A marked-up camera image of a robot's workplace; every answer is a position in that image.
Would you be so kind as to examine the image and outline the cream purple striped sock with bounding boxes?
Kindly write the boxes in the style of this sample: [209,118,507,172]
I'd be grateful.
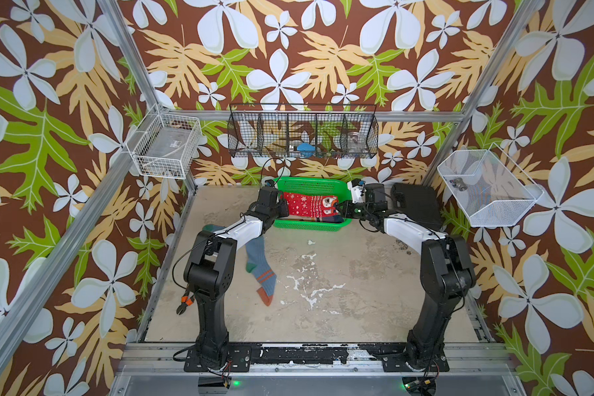
[297,214,345,224]

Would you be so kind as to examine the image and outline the white wire basket left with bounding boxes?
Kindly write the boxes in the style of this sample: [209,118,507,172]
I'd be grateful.
[127,105,202,180]

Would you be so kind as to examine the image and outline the green plastic basket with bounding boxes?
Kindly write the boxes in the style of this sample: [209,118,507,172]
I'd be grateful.
[274,177,351,232]

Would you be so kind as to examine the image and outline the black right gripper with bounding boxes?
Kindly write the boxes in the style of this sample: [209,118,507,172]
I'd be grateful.
[334,199,375,222]

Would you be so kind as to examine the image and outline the red christmas sock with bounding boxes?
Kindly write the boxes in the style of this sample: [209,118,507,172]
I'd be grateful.
[282,192,338,217]

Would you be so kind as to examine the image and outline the white mesh basket right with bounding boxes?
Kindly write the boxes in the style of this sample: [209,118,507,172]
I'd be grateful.
[437,144,544,228]

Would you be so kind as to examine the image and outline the black left camera cable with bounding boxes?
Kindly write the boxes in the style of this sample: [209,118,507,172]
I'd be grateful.
[258,157,288,189]

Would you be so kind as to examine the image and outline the black wire shelf basket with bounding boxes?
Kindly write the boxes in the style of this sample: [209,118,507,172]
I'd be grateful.
[225,103,379,159]

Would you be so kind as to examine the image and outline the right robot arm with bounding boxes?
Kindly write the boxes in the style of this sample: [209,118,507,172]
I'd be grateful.
[338,181,476,372]

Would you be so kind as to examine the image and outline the blue green orange sock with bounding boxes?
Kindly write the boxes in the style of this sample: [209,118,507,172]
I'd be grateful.
[245,236,277,306]
[202,224,224,235]

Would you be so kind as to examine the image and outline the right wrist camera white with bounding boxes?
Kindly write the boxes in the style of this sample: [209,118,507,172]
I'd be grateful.
[347,179,366,204]

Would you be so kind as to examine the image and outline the black plastic tool case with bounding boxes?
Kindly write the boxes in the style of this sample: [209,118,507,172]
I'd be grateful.
[390,182,444,231]

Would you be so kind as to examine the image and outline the orange black pliers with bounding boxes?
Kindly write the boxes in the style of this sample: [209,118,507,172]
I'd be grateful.
[176,292,195,315]

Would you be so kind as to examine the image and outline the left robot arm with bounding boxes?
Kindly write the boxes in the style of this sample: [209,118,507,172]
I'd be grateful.
[183,186,288,371]

